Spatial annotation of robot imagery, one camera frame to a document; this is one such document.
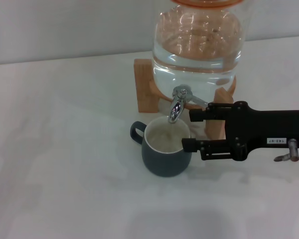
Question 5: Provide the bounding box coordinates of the black ceramic cup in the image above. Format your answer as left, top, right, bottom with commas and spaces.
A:
130, 117, 193, 178

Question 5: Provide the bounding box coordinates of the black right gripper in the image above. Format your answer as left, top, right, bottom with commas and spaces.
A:
181, 100, 299, 162

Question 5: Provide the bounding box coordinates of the chrome faucet with lever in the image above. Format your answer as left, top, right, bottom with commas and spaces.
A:
167, 85, 210, 124

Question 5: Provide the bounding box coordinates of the clear glass water dispenser jar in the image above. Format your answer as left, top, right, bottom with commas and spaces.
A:
151, 0, 247, 105

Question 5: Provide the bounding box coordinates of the wooden dispenser stand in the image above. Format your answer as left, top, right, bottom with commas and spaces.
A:
134, 58, 237, 140

